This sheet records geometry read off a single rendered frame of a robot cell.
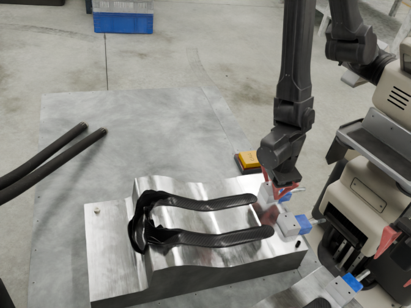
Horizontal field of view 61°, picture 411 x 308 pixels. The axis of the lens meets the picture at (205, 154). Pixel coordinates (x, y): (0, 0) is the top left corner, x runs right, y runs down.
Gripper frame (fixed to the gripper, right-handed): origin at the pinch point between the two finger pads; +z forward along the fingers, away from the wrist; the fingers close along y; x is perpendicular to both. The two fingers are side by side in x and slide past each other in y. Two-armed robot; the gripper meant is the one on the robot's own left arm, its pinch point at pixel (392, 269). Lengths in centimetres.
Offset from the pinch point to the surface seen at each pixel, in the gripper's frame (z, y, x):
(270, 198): 9.1, -30.5, 1.6
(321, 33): -51, -254, 319
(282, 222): 9.8, -23.0, -1.2
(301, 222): 8.4, -21.1, 3.8
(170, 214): 18.8, -36.6, -23.4
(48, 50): 87, -315, 49
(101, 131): 27, -84, -18
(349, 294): 11.7, -2.5, 2.2
